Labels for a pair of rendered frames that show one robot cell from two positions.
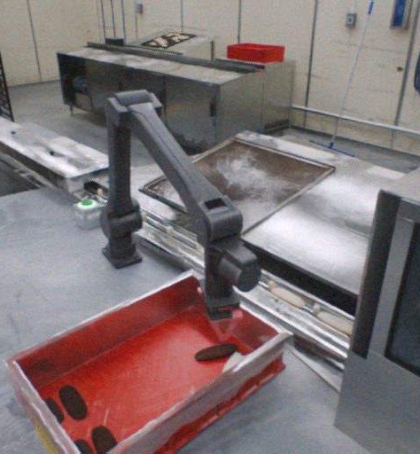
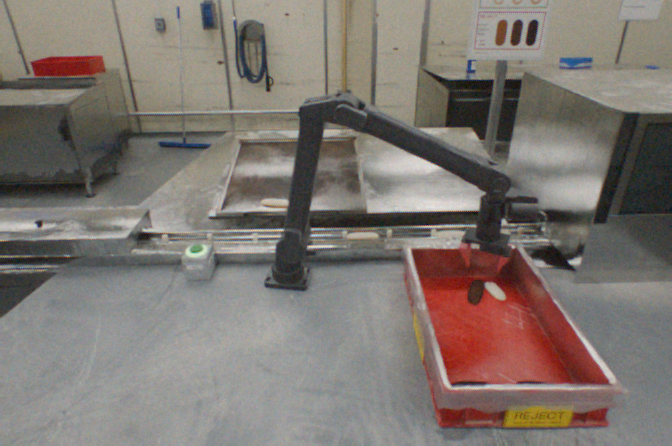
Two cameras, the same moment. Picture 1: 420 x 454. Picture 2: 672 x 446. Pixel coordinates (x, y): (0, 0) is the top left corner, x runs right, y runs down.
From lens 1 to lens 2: 1.00 m
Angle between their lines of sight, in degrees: 43
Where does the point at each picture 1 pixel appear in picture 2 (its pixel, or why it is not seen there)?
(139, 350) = (438, 326)
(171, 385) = (493, 328)
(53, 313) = (330, 356)
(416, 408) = (635, 234)
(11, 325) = (318, 393)
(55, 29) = not seen: outside the picture
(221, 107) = (76, 129)
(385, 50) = (202, 48)
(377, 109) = (211, 100)
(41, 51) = not seen: outside the picture
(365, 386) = (602, 241)
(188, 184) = (469, 157)
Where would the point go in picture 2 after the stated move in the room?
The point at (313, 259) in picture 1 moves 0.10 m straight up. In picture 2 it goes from (433, 202) to (435, 176)
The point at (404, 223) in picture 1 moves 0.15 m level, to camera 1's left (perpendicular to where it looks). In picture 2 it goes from (641, 126) to (628, 142)
